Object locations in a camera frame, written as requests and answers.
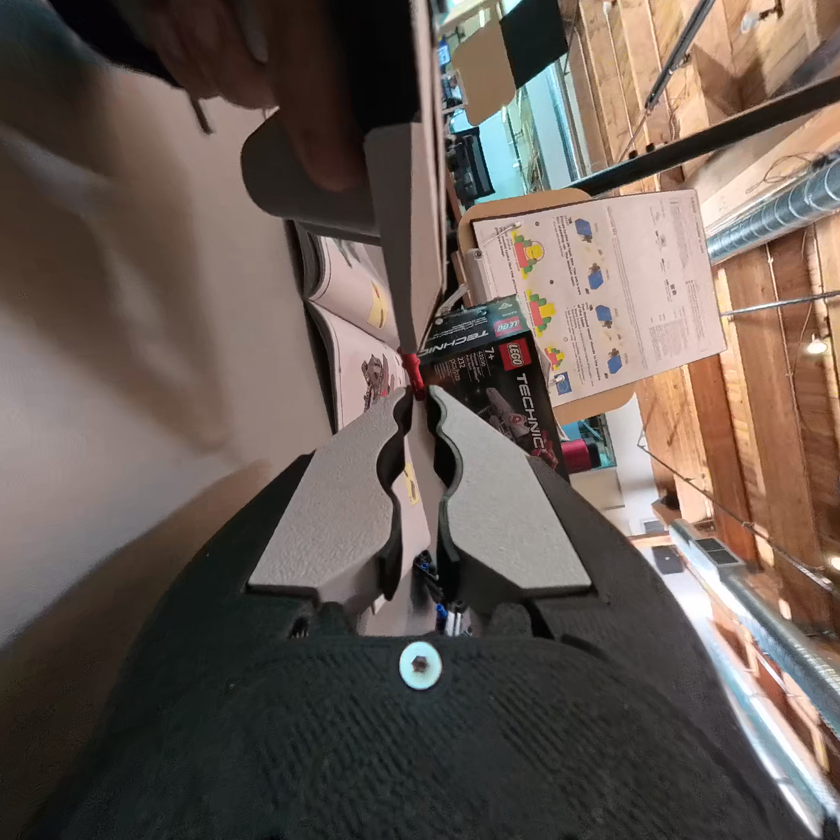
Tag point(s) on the toy building instruction booklet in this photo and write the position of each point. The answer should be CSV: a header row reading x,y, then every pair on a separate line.
x,y
354,289

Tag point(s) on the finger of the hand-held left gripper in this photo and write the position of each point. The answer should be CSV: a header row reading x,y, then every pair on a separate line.
x,y
397,229

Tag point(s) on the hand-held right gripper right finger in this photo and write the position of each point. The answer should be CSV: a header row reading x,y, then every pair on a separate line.
x,y
512,525

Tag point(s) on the black monitor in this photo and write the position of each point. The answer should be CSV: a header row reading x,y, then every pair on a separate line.
x,y
472,164

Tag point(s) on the printed instruction sheet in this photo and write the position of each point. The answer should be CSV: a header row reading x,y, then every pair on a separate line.
x,y
623,295

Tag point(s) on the rounded beige cardboard board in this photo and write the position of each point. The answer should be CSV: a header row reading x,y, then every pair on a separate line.
x,y
485,72

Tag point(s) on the black panel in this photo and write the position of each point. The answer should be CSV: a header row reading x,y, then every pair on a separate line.
x,y
531,39

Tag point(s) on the black ceiling rail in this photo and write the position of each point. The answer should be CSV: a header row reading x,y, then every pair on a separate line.
x,y
709,138

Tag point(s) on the spiral metal duct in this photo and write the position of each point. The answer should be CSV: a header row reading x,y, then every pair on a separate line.
x,y
774,210

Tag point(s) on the red toy pin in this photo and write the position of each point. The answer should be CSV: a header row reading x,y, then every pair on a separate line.
x,y
412,371

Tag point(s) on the black toy set box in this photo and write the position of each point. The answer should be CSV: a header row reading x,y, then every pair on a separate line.
x,y
499,387

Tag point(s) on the person's left hand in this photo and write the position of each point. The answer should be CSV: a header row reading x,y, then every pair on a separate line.
x,y
216,52

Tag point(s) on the brown cardboard board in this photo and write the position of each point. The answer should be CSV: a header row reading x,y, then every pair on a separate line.
x,y
590,407

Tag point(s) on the grey desk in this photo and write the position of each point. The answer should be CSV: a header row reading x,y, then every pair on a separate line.
x,y
131,295

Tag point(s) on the maroon bottle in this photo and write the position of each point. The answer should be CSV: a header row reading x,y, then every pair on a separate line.
x,y
579,456

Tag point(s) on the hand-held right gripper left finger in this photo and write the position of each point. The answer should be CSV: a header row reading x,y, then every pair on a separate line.
x,y
328,512

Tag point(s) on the long metal air duct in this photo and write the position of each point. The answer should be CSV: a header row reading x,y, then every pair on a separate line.
x,y
754,630

